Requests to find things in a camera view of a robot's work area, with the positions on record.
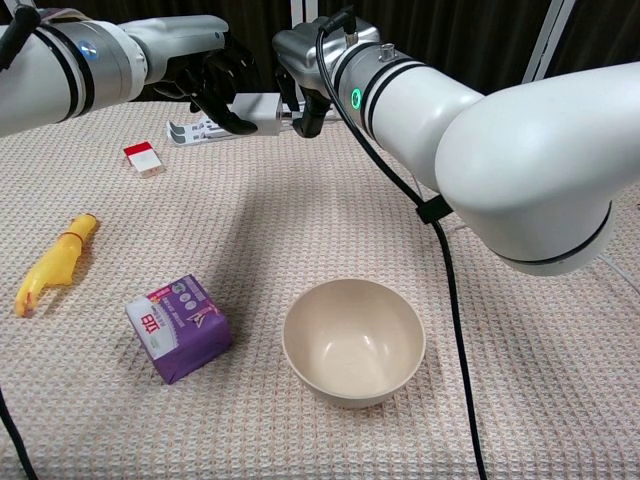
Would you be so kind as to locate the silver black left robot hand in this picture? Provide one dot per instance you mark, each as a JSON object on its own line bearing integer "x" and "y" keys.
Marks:
{"x": 185, "y": 40}

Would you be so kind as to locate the white power adapter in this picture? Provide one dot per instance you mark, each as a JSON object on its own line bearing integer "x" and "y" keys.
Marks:
{"x": 257, "y": 112}

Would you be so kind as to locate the dark curtain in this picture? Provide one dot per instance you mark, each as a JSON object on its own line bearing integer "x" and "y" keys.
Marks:
{"x": 450, "y": 30}

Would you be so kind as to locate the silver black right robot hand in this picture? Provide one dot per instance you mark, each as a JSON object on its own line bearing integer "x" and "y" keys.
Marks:
{"x": 300, "y": 50}

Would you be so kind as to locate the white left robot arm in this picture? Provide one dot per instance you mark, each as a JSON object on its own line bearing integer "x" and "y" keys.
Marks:
{"x": 50, "y": 75}

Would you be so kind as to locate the white upright frame post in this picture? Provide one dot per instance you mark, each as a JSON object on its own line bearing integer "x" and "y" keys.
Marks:
{"x": 305, "y": 10}

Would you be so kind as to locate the beige checkered tablecloth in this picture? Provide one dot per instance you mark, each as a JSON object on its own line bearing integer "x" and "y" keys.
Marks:
{"x": 250, "y": 225}

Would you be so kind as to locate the beige bowl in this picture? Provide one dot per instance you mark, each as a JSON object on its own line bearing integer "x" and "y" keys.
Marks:
{"x": 350, "y": 345}

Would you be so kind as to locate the purple tissue pack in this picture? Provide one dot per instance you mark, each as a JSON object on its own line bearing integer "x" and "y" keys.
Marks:
{"x": 185, "y": 335}

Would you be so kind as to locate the white folding laptop stand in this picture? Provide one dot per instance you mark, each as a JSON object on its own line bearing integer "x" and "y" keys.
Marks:
{"x": 197, "y": 134}

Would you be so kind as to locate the red and white small box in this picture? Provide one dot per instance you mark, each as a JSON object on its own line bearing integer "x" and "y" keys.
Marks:
{"x": 147, "y": 160}

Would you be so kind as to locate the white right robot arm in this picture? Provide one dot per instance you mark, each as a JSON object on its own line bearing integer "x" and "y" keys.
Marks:
{"x": 525, "y": 165}

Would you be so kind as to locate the yellow rubber chicken toy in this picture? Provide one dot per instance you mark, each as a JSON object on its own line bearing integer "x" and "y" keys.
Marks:
{"x": 55, "y": 260}

